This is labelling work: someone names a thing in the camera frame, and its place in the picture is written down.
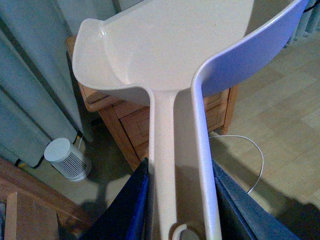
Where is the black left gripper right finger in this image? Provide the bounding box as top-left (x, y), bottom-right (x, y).
top-left (212, 161), bottom-right (299, 240)

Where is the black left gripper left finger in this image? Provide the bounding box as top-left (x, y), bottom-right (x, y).
top-left (81, 157), bottom-right (149, 240)

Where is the beige plastic dustpan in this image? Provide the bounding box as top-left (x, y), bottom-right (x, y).
top-left (72, 0), bottom-right (307, 240)

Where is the small white air purifier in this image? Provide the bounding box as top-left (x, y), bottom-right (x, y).
top-left (44, 138), bottom-right (92, 182)

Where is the light green curtain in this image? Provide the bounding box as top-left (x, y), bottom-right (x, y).
top-left (0, 0), bottom-right (123, 168)

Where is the white power cable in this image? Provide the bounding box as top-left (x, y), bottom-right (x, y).
top-left (208, 135), bottom-right (265, 195)

